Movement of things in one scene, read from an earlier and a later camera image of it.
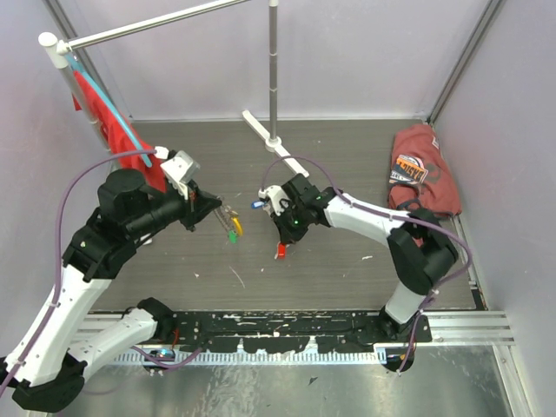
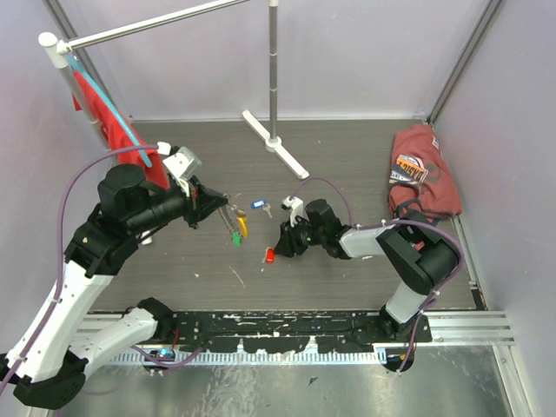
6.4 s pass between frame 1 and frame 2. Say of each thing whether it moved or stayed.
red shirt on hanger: stayed
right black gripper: moved
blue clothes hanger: stayed
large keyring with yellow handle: moved
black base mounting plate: stayed
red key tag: moved
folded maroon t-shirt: stayed
